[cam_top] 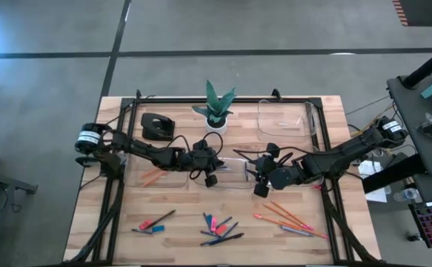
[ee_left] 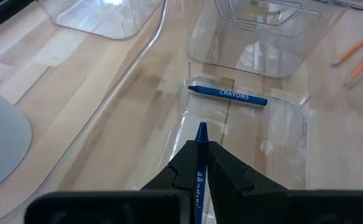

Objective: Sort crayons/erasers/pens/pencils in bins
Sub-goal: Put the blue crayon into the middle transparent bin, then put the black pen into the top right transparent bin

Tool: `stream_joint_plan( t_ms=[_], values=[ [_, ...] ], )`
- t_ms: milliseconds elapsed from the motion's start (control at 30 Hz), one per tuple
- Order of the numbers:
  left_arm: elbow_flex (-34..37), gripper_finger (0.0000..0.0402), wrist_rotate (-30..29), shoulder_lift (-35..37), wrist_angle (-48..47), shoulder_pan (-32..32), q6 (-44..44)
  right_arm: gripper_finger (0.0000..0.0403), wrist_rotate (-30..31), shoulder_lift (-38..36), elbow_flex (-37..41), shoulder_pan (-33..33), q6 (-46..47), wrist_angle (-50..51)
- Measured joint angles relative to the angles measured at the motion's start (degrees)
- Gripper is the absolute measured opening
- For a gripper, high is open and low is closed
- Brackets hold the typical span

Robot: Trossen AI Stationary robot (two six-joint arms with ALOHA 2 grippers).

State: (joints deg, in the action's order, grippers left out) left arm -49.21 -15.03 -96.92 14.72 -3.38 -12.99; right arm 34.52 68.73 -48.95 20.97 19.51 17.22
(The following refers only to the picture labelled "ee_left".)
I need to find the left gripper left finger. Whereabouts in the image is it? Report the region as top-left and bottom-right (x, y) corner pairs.
(141, 139), (200, 192)

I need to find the blue crayon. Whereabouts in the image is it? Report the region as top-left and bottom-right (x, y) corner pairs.
(194, 121), (209, 224)
(187, 85), (268, 107)

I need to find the clear plastic bin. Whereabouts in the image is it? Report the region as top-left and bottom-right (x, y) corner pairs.
(0, 0), (313, 224)
(37, 0), (167, 40)
(186, 0), (363, 79)

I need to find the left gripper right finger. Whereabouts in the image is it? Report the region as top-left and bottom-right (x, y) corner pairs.
(207, 140), (290, 224)

